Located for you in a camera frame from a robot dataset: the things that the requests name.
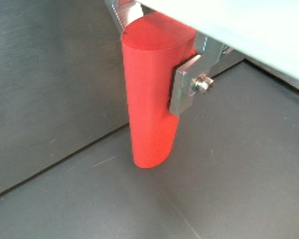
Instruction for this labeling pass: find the red oval peg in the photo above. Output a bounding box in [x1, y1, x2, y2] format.
[122, 12, 197, 168]

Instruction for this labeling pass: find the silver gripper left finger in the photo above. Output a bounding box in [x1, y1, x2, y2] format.
[105, 0, 143, 33]

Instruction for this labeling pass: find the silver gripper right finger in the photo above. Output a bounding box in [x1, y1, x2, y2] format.
[170, 32, 234, 116]

